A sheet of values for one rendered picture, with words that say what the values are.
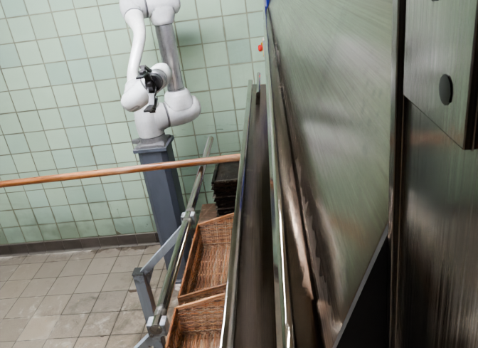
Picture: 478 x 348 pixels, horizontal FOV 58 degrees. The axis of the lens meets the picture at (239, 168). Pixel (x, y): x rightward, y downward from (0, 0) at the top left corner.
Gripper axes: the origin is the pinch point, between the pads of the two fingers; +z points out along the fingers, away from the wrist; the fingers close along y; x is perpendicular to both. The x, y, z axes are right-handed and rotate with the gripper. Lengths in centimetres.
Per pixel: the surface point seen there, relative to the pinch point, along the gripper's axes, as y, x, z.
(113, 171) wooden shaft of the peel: 28.9, 17.7, 8.0
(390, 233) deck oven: -32, -54, 155
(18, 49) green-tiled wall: -11, 111, -117
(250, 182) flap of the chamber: 8, -43, 72
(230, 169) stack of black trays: 59, -24, -47
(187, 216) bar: 31, -19, 46
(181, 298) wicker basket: 76, -7, 34
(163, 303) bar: 31, -19, 86
